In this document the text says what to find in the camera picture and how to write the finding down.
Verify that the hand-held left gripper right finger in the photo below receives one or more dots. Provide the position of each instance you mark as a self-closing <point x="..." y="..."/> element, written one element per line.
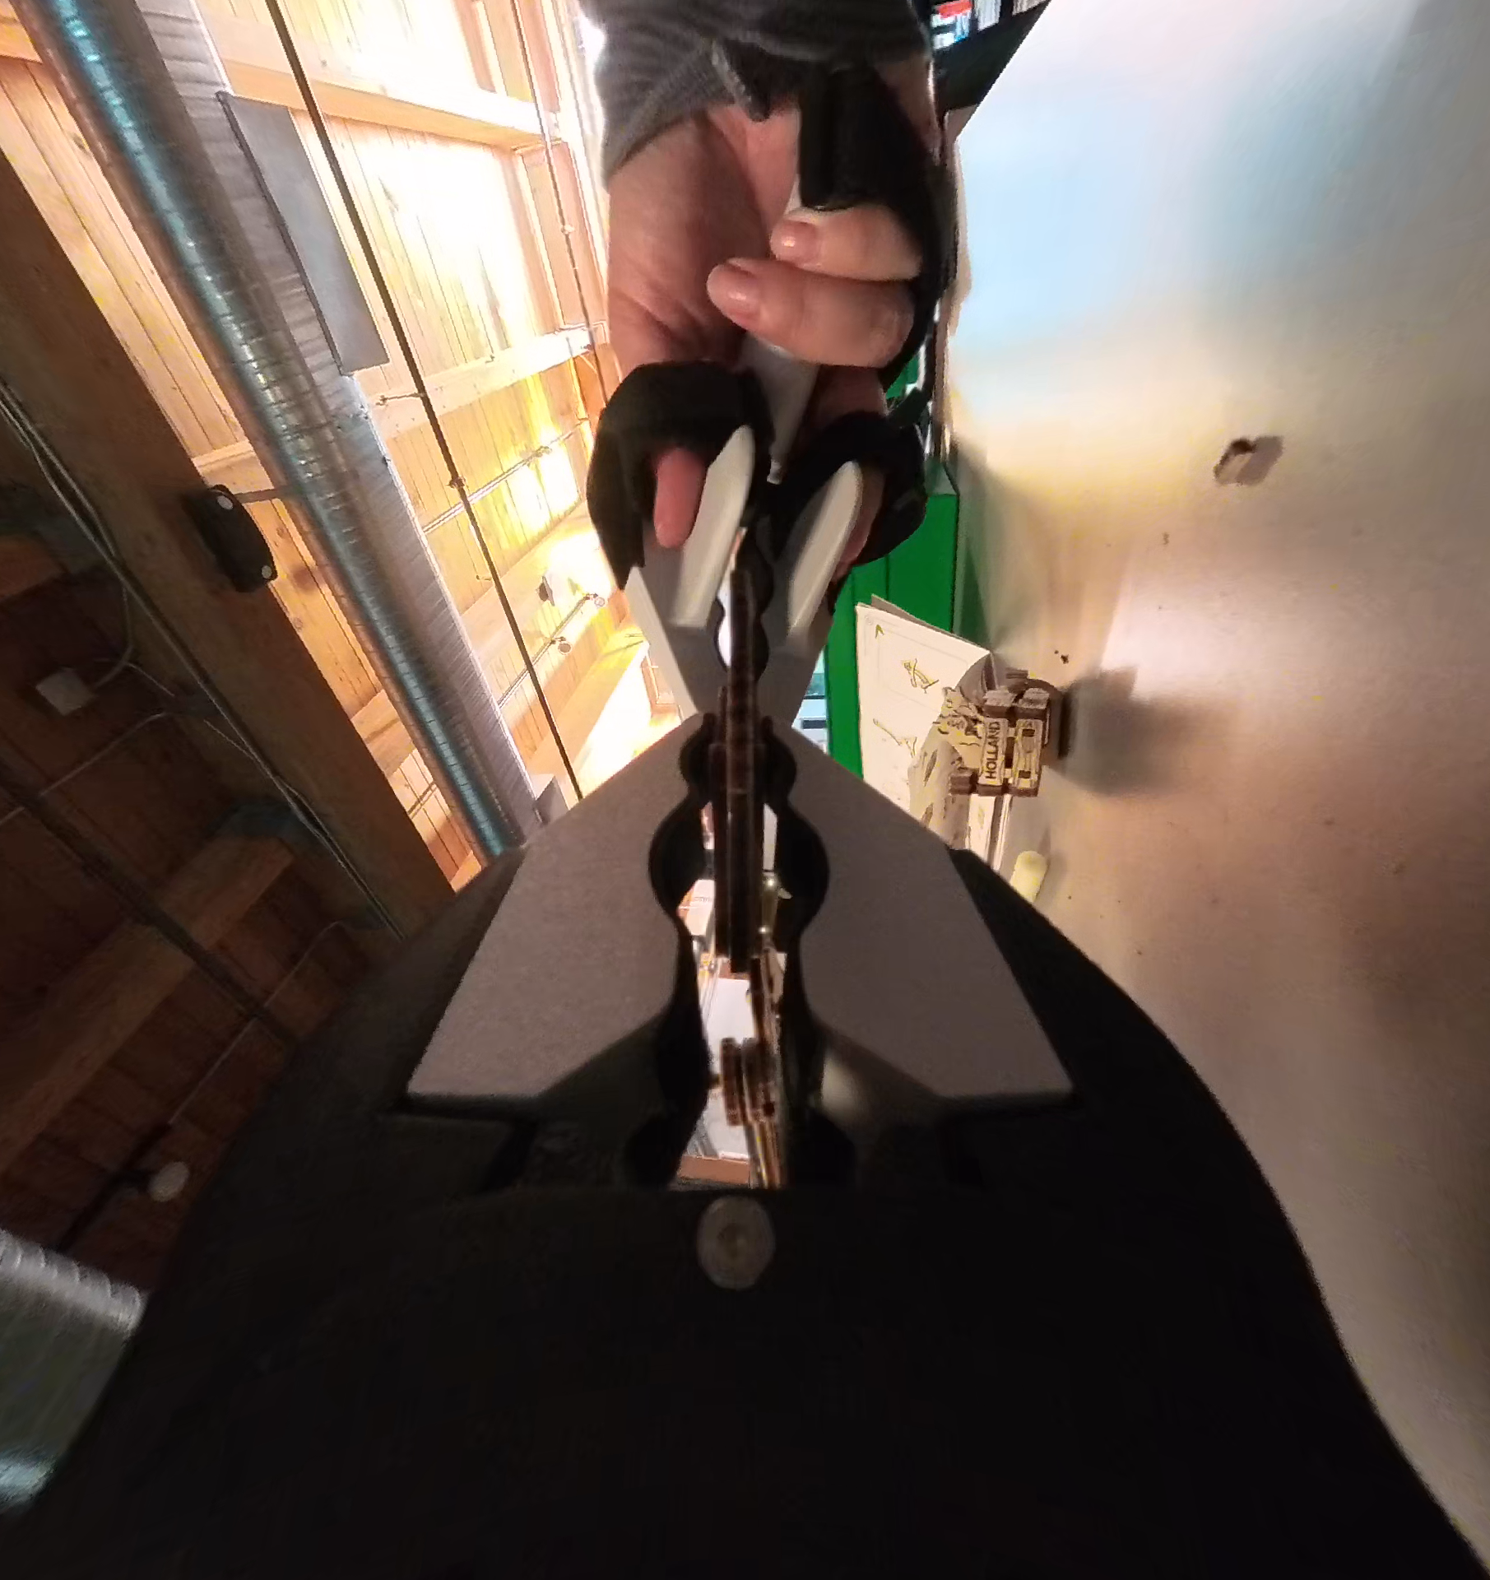
<point x="928" y="964"/>

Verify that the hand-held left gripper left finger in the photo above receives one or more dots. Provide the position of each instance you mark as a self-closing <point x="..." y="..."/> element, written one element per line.
<point x="549" y="964"/>

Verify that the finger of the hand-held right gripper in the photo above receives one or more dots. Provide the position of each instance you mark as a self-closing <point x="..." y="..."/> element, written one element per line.
<point x="818" y="556"/>
<point x="702" y="592"/>

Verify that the wooden bicycle model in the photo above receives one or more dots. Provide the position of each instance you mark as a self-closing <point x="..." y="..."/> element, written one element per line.
<point x="743" y="791"/>

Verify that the lettered wooden model part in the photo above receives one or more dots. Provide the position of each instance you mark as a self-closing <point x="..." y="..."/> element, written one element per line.
<point x="1005" y="742"/>

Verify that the person's right forearm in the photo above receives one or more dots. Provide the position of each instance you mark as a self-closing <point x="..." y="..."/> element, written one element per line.
<point x="670" y="62"/>

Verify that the wooden parts sheet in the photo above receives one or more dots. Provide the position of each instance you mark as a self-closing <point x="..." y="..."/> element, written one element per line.
<point x="899" y="691"/>
<point x="948" y="804"/>

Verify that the person's right hand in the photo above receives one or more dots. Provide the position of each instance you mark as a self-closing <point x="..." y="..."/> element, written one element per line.
<point x="683" y="246"/>

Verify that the small white cylinder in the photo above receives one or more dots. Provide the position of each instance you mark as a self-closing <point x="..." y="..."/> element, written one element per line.
<point x="1030" y="873"/>

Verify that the thin black ceiling rod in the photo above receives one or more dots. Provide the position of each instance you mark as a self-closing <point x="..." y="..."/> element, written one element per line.
<point x="409" y="359"/>

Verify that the small dark wooden piece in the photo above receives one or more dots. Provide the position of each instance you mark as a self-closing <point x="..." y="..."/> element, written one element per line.
<point x="1245" y="459"/>

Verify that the white ceiling sensor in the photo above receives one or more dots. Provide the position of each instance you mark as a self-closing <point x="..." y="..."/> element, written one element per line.
<point x="168" y="1178"/>

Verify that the black ceiling box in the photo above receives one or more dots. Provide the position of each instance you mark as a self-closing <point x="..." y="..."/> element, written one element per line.
<point x="232" y="544"/>

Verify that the dark ceiling panel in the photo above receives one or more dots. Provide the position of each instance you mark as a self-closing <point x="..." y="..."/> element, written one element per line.
<point x="308" y="234"/>

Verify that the white junction box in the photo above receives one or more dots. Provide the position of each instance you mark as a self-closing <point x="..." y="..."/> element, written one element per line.
<point x="65" y="691"/>

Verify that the silver ventilation duct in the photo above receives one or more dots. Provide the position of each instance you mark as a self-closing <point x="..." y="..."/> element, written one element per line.
<point x="28" y="1345"/>
<point x="276" y="408"/>

